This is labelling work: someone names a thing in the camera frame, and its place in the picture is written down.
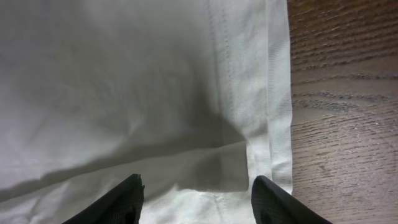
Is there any white polo shirt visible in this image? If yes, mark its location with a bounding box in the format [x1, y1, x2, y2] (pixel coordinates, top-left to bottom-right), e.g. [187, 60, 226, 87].
[1, 0, 292, 223]

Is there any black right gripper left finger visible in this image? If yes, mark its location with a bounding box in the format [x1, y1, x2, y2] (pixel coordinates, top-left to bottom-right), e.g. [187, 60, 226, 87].
[63, 174, 145, 224]

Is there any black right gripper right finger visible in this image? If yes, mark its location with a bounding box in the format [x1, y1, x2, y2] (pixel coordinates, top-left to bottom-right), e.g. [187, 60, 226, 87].
[251, 175, 331, 224]

